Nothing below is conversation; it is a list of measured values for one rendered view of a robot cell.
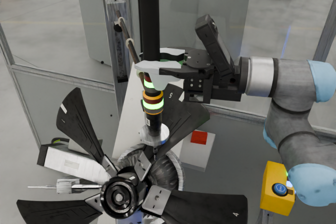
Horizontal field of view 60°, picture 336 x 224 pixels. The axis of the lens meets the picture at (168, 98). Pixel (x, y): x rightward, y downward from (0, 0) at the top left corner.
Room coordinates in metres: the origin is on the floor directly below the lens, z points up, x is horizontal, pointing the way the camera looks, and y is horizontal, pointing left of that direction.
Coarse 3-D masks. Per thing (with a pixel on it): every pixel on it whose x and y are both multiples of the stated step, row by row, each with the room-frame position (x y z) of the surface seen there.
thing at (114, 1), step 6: (108, 0) 1.07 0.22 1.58; (114, 0) 1.07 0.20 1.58; (120, 0) 1.07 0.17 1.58; (108, 6) 1.04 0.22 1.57; (114, 6) 1.05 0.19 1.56; (120, 6) 1.06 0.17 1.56; (108, 12) 1.04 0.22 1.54; (114, 12) 1.05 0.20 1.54; (120, 12) 1.05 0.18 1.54; (126, 12) 1.06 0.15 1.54; (108, 18) 1.04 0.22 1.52; (114, 18) 1.05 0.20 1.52; (126, 18) 1.06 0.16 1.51
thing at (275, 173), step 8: (272, 168) 0.71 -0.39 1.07; (280, 168) 0.71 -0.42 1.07; (264, 176) 0.70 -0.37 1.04; (272, 176) 0.67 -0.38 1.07; (280, 176) 0.67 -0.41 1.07; (264, 184) 0.65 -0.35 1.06; (272, 184) 0.64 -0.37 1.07; (264, 192) 0.60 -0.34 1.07; (272, 192) 0.60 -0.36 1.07; (264, 200) 0.60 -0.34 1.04; (272, 200) 0.59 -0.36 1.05; (280, 200) 0.58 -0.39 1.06; (288, 200) 0.57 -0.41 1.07; (264, 208) 0.59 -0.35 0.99; (272, 208) 0.58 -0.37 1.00; (280, 208) 0.58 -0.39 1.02; (288, 208) 0.57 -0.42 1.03
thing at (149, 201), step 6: (156, 186) 0.54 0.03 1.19; (150, 192) 0.52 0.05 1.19; (156, 192) 0.52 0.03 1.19; (162, 192) 0.52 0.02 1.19; (168, 192) 0.52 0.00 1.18; (150, 198) 0.50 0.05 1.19; (162, 198) 0.50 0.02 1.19; (144, 204) 0.48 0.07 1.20; (150, 204) 0.48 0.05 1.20; (156, 204) 0.48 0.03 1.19; (162, 204) 0.48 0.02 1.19; (150, 210) 0.46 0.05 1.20; (156, 210) 0.46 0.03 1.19; (162, 210) 0.46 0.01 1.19
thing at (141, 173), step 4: (140, 156) 0.61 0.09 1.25; (144, 156) 0.60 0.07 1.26; (140, 160) 0.60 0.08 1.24; (144, 160) 0.58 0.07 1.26; (136, 164) 0.60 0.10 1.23; (144, 164) 0.57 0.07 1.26; (148, 164) 0.55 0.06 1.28; (136, 168) 0.58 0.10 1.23; (140, 168) 0.57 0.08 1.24; (148, 168) 0.54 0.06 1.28; (136, 172) 0.56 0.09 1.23; (140, 172) 0.55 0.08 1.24; (144, 172) 0.54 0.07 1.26; (140, 176) 0.54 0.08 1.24; (144, 176) 0.53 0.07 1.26; (140, 180) 0.53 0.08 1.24
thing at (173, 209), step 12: (180, 192) 0.52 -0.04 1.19; (192, 192) 0.53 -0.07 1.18; (168, 204) 0.48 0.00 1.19; (180, 204) 0.48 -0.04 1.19; (192, 204) 0.48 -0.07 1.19; (204, 204) 0.48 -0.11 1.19; (216, 204) 0.48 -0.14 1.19; (228, 204) 0.48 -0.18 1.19; (240, 204) 0.48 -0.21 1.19; (168, 216) 0.44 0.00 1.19; (180, 216) 0.44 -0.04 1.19; (192, 216) 0.44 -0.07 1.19; (204, 216) 0.45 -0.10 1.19; (216, 216) 0.45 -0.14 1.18; (228, 216) 0.45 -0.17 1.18; (240, 216) 0.45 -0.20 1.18
